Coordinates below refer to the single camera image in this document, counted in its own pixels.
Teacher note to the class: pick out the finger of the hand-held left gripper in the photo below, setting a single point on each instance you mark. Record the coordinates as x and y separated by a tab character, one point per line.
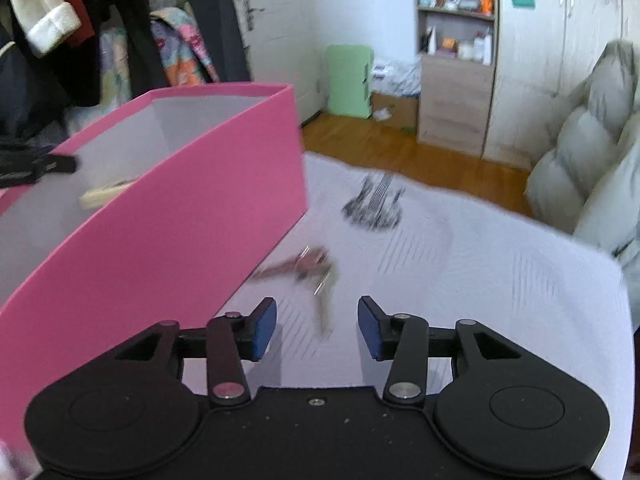
35	166

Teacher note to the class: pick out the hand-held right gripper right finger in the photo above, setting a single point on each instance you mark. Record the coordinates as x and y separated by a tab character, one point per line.
370	331

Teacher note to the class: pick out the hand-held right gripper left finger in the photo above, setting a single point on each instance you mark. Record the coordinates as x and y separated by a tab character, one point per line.
265	331

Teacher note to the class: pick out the cream item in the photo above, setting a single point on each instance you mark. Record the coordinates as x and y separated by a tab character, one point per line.
107	192

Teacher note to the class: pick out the bunch of keys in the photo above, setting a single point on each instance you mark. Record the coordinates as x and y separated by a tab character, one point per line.
310	265

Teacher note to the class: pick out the pink cardboard box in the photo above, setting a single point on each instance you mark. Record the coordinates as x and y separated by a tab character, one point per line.
150	240

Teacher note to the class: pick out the black hanging coat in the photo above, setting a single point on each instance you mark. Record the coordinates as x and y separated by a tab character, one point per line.
40	95

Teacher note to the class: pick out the white fleece cuff garment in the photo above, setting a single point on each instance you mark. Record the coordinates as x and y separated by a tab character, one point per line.
42	15

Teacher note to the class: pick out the red hanging garment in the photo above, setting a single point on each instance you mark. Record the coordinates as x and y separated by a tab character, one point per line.
80	15

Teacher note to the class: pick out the black hanging garment with sleeve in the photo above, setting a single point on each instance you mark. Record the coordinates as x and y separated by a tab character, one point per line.
137	40

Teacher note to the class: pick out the floral quilt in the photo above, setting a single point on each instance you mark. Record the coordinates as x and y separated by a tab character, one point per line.
185	50

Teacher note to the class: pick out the brown cardboard box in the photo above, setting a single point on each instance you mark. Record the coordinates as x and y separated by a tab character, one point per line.
395	110

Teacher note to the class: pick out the dark grey hanging garment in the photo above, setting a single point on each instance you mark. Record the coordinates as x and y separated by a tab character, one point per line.
220	15

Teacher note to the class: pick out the wooden shelf cabinet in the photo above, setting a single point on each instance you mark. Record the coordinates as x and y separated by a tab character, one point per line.
455	105

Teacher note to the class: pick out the green folding table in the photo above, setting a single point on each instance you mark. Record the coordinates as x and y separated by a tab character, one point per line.
350	80

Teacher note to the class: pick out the grey-green puffer jacket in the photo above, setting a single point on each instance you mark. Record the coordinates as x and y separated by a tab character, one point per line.
585	160

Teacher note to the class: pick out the white door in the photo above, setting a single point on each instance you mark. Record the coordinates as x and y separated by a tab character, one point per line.
275	25

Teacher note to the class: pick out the white cosmetic jar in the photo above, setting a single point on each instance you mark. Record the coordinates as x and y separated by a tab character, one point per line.
466	50

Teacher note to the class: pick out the orange cosmetic box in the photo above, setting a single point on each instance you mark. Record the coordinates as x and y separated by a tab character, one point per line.
449	43

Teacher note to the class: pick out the white pump bottle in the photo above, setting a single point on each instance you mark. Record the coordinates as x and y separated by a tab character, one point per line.
487	47

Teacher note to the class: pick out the light wooden wardrobe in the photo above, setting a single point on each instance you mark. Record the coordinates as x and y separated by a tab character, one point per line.
545	60

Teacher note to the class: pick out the orange bottle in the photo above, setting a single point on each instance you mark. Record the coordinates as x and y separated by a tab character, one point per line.
486	3

